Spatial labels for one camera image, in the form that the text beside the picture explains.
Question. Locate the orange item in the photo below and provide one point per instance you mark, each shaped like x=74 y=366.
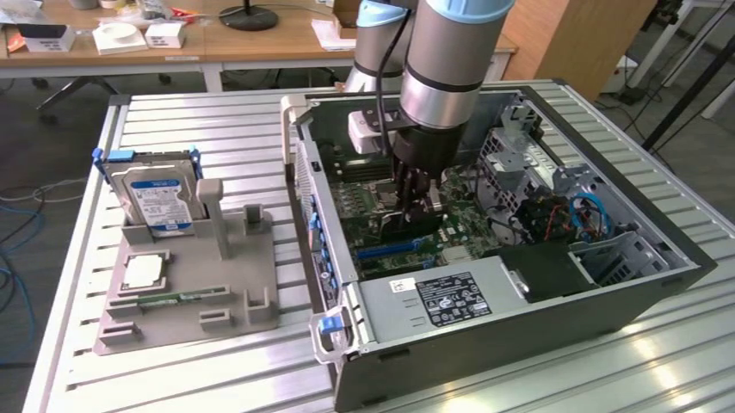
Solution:
x=13 y=45

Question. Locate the white square box round dish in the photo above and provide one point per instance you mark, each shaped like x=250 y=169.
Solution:
x=118 y=38

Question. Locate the grey parts rack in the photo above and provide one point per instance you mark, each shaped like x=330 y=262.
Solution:
x=190 y=275

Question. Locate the green RAM stick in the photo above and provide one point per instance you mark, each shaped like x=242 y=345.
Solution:
x=172 y=299

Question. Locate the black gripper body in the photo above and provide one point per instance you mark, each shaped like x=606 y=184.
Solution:
x=427 y=148

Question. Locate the white paper stack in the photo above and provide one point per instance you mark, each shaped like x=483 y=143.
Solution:
x=330 y=36

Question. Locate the silver CPU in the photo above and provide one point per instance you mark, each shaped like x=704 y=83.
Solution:
x=140 y=273

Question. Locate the CPU socket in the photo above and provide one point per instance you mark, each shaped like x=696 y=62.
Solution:
x=382 y=193

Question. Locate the green motherboard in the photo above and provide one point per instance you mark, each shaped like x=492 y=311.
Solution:
x=459 y=241

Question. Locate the black PC case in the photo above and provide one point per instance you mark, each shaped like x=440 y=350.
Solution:
x=516 y=353

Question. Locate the small white box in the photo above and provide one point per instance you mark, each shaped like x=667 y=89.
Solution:
x=163 y=36

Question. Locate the NVIDIA graphics card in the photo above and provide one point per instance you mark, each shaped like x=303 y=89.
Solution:
x=402 y=230

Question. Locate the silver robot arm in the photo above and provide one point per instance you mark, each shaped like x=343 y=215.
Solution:
x=448 y=64

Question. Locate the wooden cabinet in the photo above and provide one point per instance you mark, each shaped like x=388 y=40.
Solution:
x=574 y=43

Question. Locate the grey power supply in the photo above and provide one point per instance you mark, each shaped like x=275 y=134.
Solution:
x=402 y=310

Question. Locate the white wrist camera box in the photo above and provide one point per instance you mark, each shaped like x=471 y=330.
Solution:
x=364 y=133

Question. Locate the black office chair base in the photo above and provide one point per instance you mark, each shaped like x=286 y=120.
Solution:
x=75 y=88

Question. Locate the white desk frame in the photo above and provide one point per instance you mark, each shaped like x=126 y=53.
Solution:
x=628 y=64

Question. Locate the white box black lid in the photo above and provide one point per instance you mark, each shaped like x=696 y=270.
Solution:
x=46 y=41

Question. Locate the blue PCIe expansion slot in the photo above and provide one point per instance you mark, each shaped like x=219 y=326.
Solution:
x=384 y=251

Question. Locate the hard disk with blue caddy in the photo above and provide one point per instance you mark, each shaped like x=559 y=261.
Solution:
x=155 y=202

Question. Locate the blue case release latch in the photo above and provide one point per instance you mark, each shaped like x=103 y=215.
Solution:
x=328 y=325

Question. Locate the black plastic shroud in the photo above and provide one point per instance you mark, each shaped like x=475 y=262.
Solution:
x=546 y=275

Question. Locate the brown cardboard box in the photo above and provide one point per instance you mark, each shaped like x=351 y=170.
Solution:
x=344 y=10

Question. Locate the black round lamp base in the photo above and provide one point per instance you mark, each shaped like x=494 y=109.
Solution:
x=247 y=17

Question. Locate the metal disk bay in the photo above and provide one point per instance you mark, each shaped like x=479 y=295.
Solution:
x=626 y=262

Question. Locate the wooden desk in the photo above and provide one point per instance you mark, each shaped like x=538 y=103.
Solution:
x=258 y=47

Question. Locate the metal drive cage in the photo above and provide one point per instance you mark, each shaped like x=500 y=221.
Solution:
x=511 y=165

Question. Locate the black tripod pole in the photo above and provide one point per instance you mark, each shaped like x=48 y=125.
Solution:
x=688 y=92

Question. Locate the black floor box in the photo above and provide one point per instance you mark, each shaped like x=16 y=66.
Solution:
x=630 y=96

